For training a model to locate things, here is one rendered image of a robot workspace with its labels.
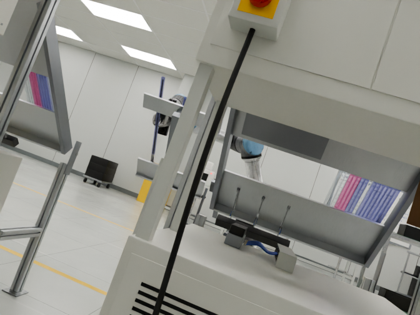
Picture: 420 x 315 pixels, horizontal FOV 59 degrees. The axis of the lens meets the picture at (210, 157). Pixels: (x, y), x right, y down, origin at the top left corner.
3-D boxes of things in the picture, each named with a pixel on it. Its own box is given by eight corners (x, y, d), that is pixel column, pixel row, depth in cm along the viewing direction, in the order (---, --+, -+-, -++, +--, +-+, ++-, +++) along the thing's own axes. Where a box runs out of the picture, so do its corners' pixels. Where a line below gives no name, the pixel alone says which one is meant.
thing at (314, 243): (213, 210, 164) (218, 200, 169) (363, 266, 151) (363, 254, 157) (213, 208, 163) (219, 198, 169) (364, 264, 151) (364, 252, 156)
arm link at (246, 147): (263, 220, 224) (250, 131, 217) (277, 226, 210) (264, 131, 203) (245, 225, 220) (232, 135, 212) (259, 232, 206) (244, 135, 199)
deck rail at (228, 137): (209, 209, 164) (213, 200, 169) (213, 210, 164) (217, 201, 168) (241, 55, 122) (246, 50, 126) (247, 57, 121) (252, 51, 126)
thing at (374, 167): (229, 139, 141) (233, 133, 145) (407, 199, 129) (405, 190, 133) (247, 57, 121) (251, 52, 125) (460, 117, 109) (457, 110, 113)
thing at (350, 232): (215, 204, 165) (217, 200, 167) (364, 260, 153) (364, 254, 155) (222, 172, 154) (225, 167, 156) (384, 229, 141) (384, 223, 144)
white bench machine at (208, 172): (190, 180, 740) (197, 158, 743) (210, 187, 736) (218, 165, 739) (187, 179, 703) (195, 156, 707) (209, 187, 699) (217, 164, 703)
